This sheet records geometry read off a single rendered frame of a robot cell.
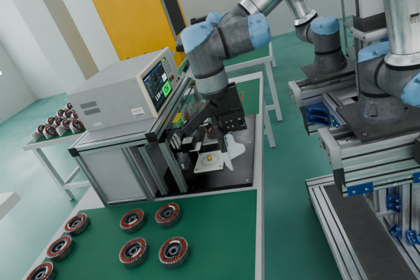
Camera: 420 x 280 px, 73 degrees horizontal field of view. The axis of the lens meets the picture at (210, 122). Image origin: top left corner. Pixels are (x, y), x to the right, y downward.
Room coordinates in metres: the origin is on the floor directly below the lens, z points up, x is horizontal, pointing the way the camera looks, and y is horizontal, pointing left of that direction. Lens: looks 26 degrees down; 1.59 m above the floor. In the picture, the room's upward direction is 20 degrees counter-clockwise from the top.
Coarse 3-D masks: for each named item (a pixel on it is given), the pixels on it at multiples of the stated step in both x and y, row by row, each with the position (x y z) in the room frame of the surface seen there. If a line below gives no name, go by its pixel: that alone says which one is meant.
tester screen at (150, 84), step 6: (156, 72) 1.35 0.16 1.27; (162, 72) 1.41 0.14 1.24; (150, 78) 1.27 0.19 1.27; (156, 78) 1.33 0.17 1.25; (150, 84) 1.25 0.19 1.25; (156, 84) 1.30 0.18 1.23; (162, 84) 1.36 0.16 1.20; (150, 90) 1.23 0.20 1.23; (156, 90) 1.28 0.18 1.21; (156, 102) 1.23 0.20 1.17; (162, 102) 1.29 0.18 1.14
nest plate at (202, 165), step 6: (204, 156) 1.28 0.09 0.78; (216, 156) 1.24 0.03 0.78; (198, 162) 1.24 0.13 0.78; (204, 162) 1.22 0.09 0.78; (210, 162) 1.21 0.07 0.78; (216, 162) 1.19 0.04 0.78; (222, 162) 1.17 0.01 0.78; (198, 168) 1.19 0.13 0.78; (204, 168) 1.18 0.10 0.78; (210, 168) 1.16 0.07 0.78; (216, 168) 1.15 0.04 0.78; (222, 168) 1.14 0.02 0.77
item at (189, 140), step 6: (186, 138) 1.28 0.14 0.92; (192, 138) 1.26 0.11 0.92; (174, 144) 1.30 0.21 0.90; (186, 144) 1.22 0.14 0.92; (192, 144) 1.22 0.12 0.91; (198, 144) 1.25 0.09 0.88; (174, 150) 1.25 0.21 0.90; (180, 150) 1.24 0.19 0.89; (186, 150) 1.23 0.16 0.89; (192, 150) 1.22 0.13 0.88; (198, 150) 1.21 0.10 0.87; (180, 156) 1.27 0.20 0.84
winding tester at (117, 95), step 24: (168, 48) 1.59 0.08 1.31; (120, 72) 1.39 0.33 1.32; (144, 72) 1.24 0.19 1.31; (168, 72) 1.48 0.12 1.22; (72, 96) 1.31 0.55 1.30; (96, 96) 1.27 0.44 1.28; (120, 96) 1.24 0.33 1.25; (144, 96) 1.20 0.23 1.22; (168, 96) 1.37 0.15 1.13; (96, 120) 1.29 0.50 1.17; (120, 120) 1.26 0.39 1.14
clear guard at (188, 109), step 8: (184, 104) 1.36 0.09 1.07; (192, 104) 1.32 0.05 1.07; (200, 104) 1.29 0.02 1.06; (176, 112) 1.29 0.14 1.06; (184, 112) 1.26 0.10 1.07; (192, 112) 1.23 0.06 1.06; (184, 120) 1.18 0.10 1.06; (208, 120) 1.09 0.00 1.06; (168, 128) 1.15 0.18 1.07; (176, 128) 1.13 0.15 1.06
